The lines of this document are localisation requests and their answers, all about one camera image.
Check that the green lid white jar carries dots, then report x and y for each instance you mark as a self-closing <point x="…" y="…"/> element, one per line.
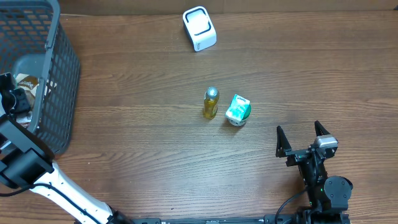
<point x="238" y="115"/>

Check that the teal Kleenex tissue pack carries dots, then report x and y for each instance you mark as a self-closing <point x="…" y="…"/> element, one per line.
<point x="238" y="101"/>

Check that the yellow dish soap bottle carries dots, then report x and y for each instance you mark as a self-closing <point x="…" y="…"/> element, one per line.
<point x="211" y="99"/>

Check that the white barcode scanner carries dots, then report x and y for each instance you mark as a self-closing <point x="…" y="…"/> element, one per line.
<point x="199" y="28"/>

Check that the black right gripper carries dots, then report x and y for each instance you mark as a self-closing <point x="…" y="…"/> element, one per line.
<point x="300" y="154"/>

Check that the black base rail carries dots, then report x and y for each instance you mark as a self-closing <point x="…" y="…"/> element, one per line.
<point x="267" y="219"/>

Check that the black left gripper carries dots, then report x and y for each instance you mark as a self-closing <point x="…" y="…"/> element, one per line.
<point x="25" y="106"/>

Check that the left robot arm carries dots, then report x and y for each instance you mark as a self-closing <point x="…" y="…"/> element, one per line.
<point x="30" y="165"/>

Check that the grey plastic mesh basket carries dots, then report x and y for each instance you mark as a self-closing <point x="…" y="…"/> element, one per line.
<point x="33" y="42"/>

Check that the white red wrapper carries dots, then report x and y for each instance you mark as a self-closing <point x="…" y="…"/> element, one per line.
<point x="24" y="119"/>

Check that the brown Pantene sachet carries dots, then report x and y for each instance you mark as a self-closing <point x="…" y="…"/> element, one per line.
<point x="28" y="83"/>

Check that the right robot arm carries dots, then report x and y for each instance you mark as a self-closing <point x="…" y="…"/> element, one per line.
<point x="328" y="196"/>

